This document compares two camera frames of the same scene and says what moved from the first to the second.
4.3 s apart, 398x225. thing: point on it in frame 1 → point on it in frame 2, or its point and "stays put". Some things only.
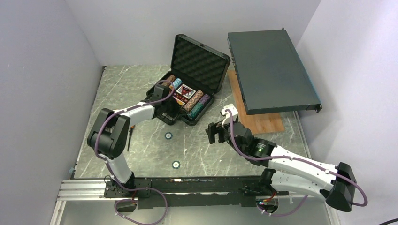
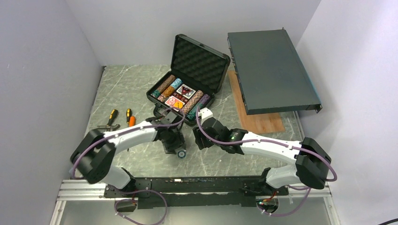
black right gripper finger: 214,129 → 202,141
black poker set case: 197,72 stays put
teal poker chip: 176,164 → 181,154
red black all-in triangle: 185,90 stays put
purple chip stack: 204,99 stays put
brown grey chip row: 171,78 stays put
